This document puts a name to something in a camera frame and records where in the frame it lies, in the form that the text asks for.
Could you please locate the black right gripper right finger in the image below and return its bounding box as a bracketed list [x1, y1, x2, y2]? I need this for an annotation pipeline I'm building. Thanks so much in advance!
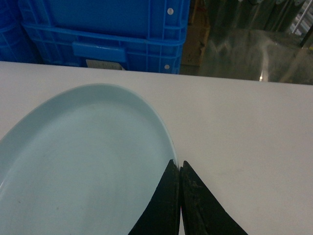
[180, 161, 247, 235]

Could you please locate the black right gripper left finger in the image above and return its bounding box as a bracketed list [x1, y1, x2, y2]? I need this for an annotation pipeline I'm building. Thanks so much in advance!
[129, 160, 180, 235]

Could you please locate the light blue plate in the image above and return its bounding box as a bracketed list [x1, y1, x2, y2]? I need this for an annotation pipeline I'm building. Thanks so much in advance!
[0, 84, 178, 235]

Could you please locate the blue crate lower right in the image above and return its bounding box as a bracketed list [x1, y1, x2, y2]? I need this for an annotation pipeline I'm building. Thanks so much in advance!
[22, 23, 183, 74]

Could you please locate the blue crate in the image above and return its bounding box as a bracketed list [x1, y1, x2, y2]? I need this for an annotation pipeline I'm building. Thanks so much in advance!
[18, 0, 190, 41]
[0, 0, 43, 64]
[22, 23, 183, 74]

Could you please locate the blue crate upper right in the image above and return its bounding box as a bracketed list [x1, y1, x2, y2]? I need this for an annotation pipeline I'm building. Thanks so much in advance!
[18, 0, 190, 41]

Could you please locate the blue crate lower middle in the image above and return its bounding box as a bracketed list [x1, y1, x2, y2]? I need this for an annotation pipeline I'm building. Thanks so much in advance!
[0, 0, 43, 64]

